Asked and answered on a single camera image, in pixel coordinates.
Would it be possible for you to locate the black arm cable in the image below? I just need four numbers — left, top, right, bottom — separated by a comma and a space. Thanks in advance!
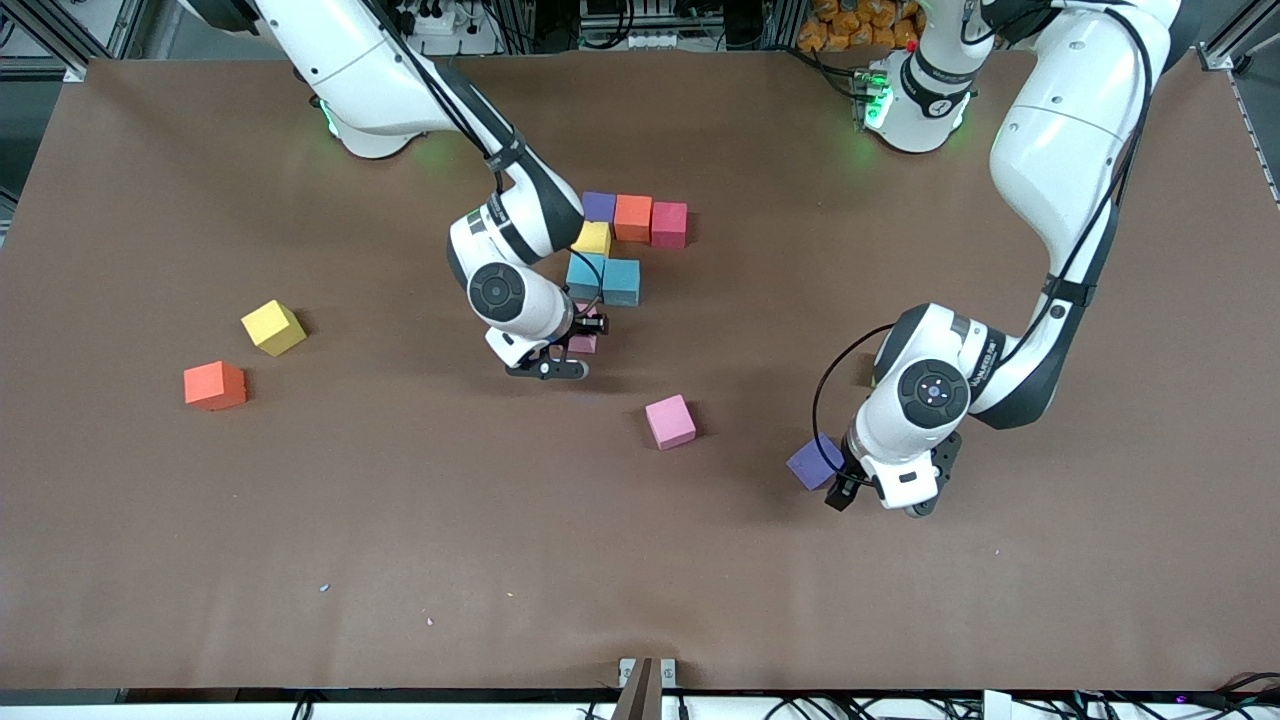
490, 150, 606, 321
811, 322, 898, 481

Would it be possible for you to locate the grey equipment rack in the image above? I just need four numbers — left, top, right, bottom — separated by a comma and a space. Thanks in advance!
578, 0, 731, 51

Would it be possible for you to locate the blue foam cube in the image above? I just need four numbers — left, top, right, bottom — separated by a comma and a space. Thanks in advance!
602, 258, 642, 308
565, 250, 607, 302

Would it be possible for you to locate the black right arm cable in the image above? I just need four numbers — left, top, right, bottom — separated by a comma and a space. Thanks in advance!
490, 150, 606, 321

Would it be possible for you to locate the aluminium frame strut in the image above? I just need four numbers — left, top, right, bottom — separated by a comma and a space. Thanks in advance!
1198, 0, 1280, 208
0, 0, 151, 83

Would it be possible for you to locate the red foam cube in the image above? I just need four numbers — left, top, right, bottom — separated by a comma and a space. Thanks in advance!
651, 201, 689, 250

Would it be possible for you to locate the white power strip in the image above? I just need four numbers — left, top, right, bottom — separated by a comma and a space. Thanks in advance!
395, 0, 501, 57

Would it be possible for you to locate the orange foam cube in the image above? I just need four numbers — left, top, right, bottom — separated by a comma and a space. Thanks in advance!
613, 194, 654, 244
183, 360, 248, 412

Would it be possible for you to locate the bag of orange items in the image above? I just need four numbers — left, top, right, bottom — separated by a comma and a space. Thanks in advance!
797, 0, 926, 53

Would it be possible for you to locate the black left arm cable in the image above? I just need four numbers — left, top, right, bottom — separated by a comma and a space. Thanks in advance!
811, 322, 898, 481

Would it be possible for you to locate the pink foam cube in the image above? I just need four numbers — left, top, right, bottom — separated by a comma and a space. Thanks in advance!
644, 394, 698, 451
566, 300, 603, 357

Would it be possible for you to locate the metal clamp bracket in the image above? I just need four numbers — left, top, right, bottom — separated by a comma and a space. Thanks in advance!
612, 656, 679, 720

